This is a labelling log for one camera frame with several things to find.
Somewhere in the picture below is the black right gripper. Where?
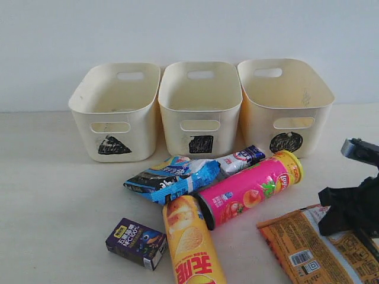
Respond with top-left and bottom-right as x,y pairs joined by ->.
318,177 -> 378,260

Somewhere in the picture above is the orange noodle packet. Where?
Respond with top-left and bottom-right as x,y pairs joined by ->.
257,204 -> 378,283

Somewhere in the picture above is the pink chips can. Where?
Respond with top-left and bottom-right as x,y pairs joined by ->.
195,150 -> 303,230

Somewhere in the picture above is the white blue milk carton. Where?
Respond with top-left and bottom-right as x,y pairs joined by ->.
216,145 -> 266,179

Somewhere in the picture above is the yellow chips can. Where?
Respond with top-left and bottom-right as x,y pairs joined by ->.
162,195 -> 227,284

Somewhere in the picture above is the blue noodle packet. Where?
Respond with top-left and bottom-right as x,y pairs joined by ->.
124,156 -> 220,205

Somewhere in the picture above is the purple juice carton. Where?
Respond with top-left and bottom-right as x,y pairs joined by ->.
105,218 -> 168,271

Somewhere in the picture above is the cream bin with circle mark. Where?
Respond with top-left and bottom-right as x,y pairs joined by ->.
237,59 -> 335,158

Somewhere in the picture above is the cream bin with square mark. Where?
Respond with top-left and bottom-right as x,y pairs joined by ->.
158,62 -> 243,159

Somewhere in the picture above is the cream bin with triangle mark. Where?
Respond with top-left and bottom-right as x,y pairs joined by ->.
68,63 -> 161,163

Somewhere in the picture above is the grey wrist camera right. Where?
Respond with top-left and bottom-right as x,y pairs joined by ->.
341,138 -> 379,167

